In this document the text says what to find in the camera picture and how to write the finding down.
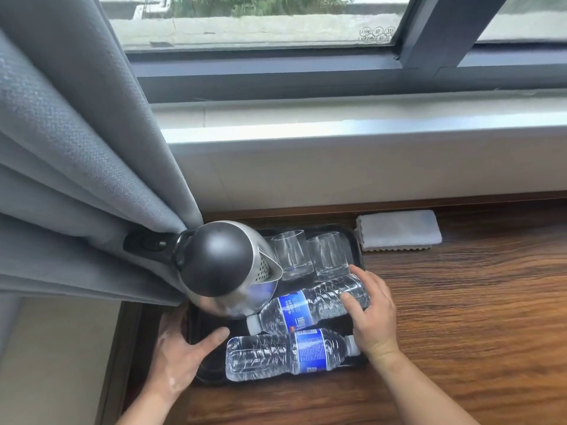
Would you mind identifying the grey curtain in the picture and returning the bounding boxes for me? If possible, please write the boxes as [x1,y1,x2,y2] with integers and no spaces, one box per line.
[0,0,205,308]

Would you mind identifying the black rectangular tray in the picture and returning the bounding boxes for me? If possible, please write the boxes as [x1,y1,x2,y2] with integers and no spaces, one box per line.
[186,223,371,386]

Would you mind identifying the white window sill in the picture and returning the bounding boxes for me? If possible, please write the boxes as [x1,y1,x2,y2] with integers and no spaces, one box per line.
[150,87,567,214]

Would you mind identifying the clear drinking glass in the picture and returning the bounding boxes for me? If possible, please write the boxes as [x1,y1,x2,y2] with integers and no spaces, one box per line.
[307,233,353,282]
[270,229,316,282]

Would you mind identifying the person's right hand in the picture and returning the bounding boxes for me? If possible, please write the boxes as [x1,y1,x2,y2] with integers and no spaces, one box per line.
[339,265,398,363]

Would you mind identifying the person's right forearm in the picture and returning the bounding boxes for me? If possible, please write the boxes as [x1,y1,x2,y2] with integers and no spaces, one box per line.
[364,349,483,425]

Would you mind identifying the person's left forearm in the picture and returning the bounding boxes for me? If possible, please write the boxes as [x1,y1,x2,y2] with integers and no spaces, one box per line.
[115,381,193,425]

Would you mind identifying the folded grey cloth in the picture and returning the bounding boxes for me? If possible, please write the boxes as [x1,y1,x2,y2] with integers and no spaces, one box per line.
[355,210,444,253]

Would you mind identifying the person's left hand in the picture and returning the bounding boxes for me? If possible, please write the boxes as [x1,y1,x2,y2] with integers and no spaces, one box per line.
[148,303,230,396]

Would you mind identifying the blue label water bottle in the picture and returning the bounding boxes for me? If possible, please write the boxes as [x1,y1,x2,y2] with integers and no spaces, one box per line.
[245,274,371,337]
[224,328,361,382]

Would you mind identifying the dark grey window frame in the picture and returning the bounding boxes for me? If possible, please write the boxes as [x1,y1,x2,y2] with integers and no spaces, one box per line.
[95,0,567,105]

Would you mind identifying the green plants outside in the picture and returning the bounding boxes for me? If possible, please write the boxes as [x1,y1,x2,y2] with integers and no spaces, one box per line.
[170,0,348,17]

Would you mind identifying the steel kettle with black lid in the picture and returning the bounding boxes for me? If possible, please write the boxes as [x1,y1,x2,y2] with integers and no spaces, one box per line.
[123,220,284,320]

